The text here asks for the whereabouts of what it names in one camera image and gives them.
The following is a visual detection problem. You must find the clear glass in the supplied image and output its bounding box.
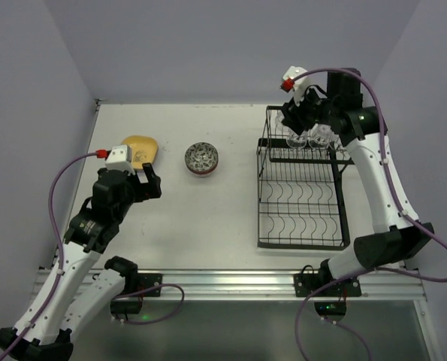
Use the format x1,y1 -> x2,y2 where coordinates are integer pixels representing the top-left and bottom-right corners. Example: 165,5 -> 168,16
286,129 -> 309,148
330,137 -> 346,153
309,124 -> 334,147
275,111 -> 288,134

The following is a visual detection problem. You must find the yellow plate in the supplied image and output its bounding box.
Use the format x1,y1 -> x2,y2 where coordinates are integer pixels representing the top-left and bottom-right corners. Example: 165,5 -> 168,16
121,135 -> 159,172

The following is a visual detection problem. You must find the green leaf bowl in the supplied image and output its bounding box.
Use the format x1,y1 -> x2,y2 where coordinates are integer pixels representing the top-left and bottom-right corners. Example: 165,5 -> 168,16
184,142 -> 219,170

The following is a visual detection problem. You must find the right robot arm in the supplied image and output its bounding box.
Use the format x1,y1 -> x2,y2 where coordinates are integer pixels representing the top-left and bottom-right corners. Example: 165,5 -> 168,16
279,66 -> 433,287

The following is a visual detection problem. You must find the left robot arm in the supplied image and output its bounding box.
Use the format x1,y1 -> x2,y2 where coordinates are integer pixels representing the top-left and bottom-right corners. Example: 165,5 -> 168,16
0,163 -> 162,360

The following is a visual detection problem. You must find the left black controller box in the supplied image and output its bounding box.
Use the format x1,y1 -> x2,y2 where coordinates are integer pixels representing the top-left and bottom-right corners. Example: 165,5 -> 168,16
110,300 -> 143,320

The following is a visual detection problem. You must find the black controller box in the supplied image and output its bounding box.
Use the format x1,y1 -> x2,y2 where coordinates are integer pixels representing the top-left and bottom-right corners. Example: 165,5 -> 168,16
110,300 -> 143,320
314,301 -> 347,317

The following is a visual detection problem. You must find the right black controller box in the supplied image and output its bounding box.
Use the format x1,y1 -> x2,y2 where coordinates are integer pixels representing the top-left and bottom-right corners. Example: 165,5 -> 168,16
314,301 -> 347,317

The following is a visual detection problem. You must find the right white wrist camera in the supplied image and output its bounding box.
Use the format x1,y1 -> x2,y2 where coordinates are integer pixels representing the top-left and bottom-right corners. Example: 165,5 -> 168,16
280,65 -> 311,105

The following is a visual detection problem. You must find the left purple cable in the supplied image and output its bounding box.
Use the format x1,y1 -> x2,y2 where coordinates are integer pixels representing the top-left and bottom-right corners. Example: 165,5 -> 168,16
0,149 -> 110,360

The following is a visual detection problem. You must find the black wire dish rack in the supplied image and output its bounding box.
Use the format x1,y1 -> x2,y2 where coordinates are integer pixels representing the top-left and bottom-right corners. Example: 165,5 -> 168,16
256,105 -> 353,251

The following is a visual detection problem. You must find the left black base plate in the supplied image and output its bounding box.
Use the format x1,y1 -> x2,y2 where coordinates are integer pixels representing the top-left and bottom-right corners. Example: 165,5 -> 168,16
125,273 -> 163,294

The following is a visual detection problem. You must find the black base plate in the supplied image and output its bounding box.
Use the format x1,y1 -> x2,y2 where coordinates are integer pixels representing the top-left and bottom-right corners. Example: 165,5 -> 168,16
293,264 -> 362,298
125,273 -> 163,294

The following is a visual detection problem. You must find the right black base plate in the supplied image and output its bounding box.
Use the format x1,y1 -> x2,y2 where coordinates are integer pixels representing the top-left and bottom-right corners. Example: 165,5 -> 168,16
293,264 -> 362,298

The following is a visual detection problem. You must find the aluminium mounting rail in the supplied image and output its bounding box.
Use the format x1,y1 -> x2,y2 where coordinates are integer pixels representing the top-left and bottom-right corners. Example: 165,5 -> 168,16
139,269 -> 426,302

